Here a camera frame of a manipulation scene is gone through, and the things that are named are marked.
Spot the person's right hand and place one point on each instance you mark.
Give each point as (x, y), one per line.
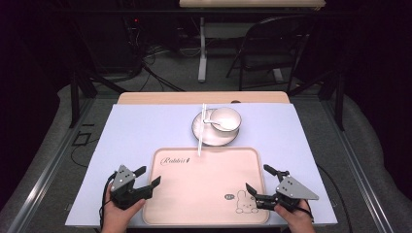
(299, 221)

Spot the black folding chair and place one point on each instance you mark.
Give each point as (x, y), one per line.
(275, 45)

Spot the pink tray with rabbit print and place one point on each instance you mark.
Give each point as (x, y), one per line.
(200, 191)

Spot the aluminium rail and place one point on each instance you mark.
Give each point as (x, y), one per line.
(48, 171)
(359, 174)

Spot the black metal stand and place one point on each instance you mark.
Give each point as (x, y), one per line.
(75, 97)
(339, 103)

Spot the wooden desk with white legs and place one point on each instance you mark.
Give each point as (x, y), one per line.
(202, 48)

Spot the black floor socket frame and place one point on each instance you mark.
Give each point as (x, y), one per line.
(81, 139)

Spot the white bowl with dark rim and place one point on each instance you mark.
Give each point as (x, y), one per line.
(230, 119)

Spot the white plate with dark rim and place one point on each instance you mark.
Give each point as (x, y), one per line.
(212, 138)

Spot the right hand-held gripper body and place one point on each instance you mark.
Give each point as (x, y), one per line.
(293, 189)

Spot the white chopstick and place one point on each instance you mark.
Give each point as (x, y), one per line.
(204, 111)
(200, 136)

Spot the pale blue table mat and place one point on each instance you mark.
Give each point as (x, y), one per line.
(136, 129)

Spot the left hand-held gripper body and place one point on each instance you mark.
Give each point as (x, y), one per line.
(122, 181)

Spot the person's left hand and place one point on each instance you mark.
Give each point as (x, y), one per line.
(116, 216)

